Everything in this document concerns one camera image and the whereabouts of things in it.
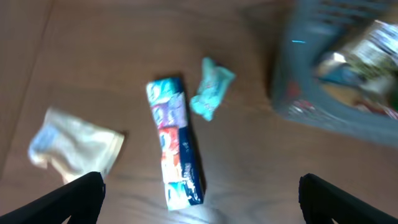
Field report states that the teal snack packet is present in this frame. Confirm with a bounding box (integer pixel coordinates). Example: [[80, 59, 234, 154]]
[[190, 57, 236, 121]]

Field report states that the crumpled beige paper bag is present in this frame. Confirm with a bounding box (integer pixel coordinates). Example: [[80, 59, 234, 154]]
[[28, 108, 125, 184]]

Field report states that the grey plastic slotted basket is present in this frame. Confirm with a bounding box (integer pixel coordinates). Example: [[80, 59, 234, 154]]
[[271, 0, 397, 147]]

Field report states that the gold foil food pouch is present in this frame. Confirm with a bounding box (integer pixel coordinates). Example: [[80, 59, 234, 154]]
[[315, 20, 397, 106]]

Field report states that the orange spaghetti packet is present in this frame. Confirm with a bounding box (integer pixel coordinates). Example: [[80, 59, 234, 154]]
[[285, 79, 398, 121]]

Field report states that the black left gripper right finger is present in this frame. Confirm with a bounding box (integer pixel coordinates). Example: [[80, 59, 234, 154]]
[[298, 173, 397, 224]]

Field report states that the Kleenex tissue multipack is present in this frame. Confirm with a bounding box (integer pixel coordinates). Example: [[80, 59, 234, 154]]
[[146, 78, 204, 210]]

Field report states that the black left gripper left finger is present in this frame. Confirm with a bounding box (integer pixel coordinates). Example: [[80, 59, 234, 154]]
[[1, 172, 106, 224]]

